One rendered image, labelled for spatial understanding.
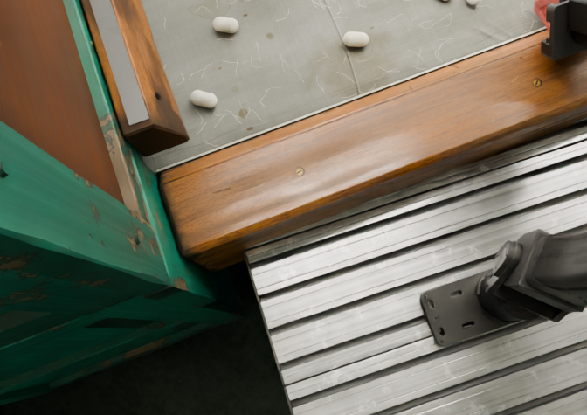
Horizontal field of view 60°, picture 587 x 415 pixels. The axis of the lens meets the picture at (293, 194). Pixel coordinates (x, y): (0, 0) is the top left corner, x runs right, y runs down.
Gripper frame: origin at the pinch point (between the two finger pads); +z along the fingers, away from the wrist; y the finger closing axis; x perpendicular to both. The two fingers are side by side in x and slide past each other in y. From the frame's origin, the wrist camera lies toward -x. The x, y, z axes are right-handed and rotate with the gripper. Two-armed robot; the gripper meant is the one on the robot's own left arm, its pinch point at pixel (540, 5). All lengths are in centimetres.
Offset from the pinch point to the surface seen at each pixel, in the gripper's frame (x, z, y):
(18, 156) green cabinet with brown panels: -16, -32, 55
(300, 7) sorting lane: -7.0, 11.2, 28.6
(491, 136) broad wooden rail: 9.1, -10.7, 14.5
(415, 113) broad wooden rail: 4.9, -6.2, 21.7
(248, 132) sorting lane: 2.8, 0.5, 41.4
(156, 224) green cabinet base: 3, -12, 54
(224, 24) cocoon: -8.3, 10.2, 39.2
